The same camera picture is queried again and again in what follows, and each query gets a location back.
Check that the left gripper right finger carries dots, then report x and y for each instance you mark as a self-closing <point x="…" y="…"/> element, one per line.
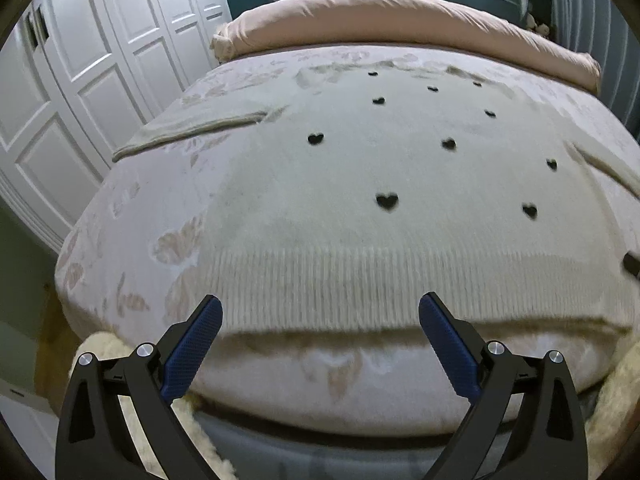
<point x="548" y="440"/>

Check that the cream sweater with black hearts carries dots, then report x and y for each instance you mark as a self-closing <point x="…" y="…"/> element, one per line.
<point x="331" y="197"/>

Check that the white fluffy rug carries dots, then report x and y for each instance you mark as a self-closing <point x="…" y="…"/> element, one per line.
<point x="107" y="346"/>

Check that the pink floral bedspread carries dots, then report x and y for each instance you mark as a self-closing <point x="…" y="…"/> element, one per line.
<point x="378" y="383"/>

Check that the grey-blue curtain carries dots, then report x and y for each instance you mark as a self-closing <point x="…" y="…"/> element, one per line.
<point x="598" y="28"/>

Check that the white panelled wardrobe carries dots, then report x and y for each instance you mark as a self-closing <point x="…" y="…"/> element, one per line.
<point x="78" y="79"/>

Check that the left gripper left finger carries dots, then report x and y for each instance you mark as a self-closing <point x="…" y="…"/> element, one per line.
<point x="93" y="440"/>

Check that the pink folded duvet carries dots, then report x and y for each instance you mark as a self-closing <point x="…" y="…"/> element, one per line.
<point x="439" y="23"/>

